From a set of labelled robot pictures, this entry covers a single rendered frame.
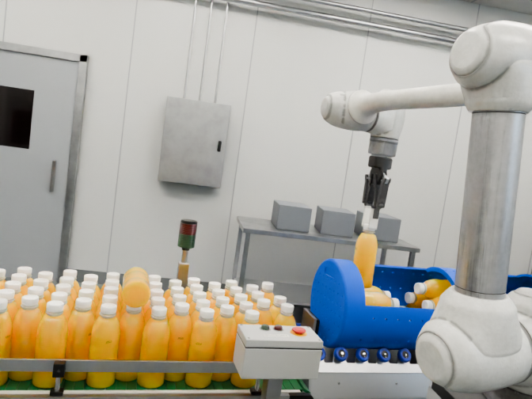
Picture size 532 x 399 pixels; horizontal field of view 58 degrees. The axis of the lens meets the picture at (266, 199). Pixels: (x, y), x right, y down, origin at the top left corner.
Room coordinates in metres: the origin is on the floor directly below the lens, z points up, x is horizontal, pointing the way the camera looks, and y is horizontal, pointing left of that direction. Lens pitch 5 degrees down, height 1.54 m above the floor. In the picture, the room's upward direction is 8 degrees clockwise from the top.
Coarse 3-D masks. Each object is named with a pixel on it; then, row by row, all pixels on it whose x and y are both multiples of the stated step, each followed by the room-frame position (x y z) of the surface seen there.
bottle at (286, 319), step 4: (280, 312) 1.38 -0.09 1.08; (276, 316) 1.40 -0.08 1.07; (280, 316) 1.38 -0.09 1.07; (284, 316) 1.38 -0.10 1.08; (288, 316) 1.38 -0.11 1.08; (292, 316) 1.39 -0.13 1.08; (276, 320) 1.38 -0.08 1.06; (280, 320) 1.37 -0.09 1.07; (284, 320) 1.37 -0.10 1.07; (288, 320) 1.37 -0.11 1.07; (292, 320) 1.38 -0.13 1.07; (276, 324) 1.37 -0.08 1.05; (280, 324) 1.37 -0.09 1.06; (284, 324) 1.36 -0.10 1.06; (288, 324) 1.36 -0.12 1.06; (292, 324) 1.37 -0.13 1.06
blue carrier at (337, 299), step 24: (336, 264) 1.50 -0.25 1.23; (312, 288) 1.65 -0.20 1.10; (336, 288) 1.47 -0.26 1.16; (360, 288) 1.43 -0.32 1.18; (384, 288) 1.73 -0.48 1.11; (408, 288) 1.76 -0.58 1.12; (312, 312) 1.62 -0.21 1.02; (336, 312) 1.44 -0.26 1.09; (360, 312) 1.41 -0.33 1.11; (384, 312) 1.43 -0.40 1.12; (408, 312) 1.45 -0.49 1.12; (432, 312) 1.48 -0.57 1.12; (336, 336) 1.42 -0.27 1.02; (360, 336) 1.42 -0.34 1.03; (384, 336) 1.44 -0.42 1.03; (408, 336) 1.47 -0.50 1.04
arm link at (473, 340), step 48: (480, 48) 0.92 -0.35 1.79; (528, 48) 0.93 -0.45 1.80; (480, 96) 0.96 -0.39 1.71; (528, 96) 0.94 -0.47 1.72; (480, 144) 0.97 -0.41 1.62; (480, 192) 0.96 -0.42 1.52; (480, 240) 0.96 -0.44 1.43; (480, 288) 0.95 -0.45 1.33; (432, 336) 0.95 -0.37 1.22; (480, 336) 0.92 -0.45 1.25; (528, 336) 0.99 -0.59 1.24; (480, 384) 0.91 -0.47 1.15
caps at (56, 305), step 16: (0, 272) 1.33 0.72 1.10; (48, 272) 1.38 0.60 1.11; (64, 272) 1.41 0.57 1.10; (112, 272) 1.47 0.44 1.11; (16, 288) 1.24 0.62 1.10; (32, 288) 1.23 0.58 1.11; (64, 288) 1.27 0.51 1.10; (112, 288) 1.32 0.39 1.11; (160, 288) 1.42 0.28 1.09; (176, 288) 1.40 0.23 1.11; (192, 288) 1.45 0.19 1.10; (0, 304) 1.10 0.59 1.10; (32, 304) 1.15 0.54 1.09; (48, 304) 1.13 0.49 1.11; (80, 304) 1.18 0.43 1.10; (112, 304) 1.19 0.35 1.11; (160, 304) 1.27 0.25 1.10; (176, 304) 1.26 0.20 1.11; (208, 304) 1.31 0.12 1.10
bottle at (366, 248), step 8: (368, 232) 1.54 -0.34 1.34; (360, 240) 1.55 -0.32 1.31; (368, 240) 1.53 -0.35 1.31; (376, 240) 1.55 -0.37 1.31; (360, 248) 1.54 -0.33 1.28; (368, 248) 1.53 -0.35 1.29; (376, 248) 1.54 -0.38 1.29; (360, 256) 1.54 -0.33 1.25; (368, 256) 1.53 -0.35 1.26; (360, 264) 1.53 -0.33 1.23; (368, 264) 1.53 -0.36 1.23; (360, 272) 1.53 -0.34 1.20; (368, 272) 1.53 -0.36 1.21; (368, 280) 1.53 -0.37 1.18
